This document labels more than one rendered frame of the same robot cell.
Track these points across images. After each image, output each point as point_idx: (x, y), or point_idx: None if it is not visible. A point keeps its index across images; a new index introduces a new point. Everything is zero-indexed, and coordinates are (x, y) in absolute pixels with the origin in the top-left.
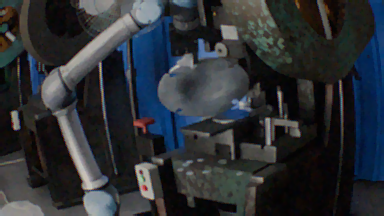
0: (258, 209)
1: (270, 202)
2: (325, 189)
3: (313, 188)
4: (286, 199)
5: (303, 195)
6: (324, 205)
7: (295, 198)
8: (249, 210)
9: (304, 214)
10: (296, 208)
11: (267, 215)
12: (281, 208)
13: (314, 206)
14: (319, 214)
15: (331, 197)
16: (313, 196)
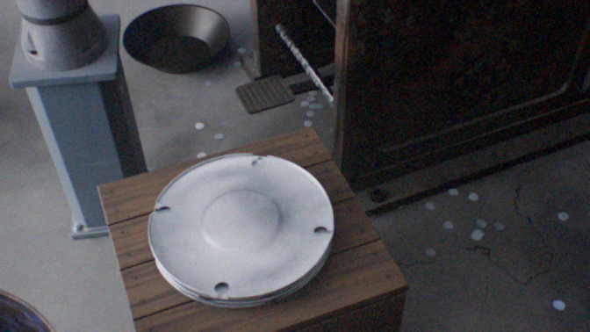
0: (358, 14)
1: (392, 4)
2: (569, 10)
3: (525, 0)
4: (435, 8)
5: (491, 9)
6: (562, 46)
7: (465, 10)
8: (341, 8)
9: (494, 52)
10: (470, 32)
11: (384, 32)
12: (423, 24)
13: (528, 41)
14: (543, 63)
15: (586, 34)
16: (526, 18)
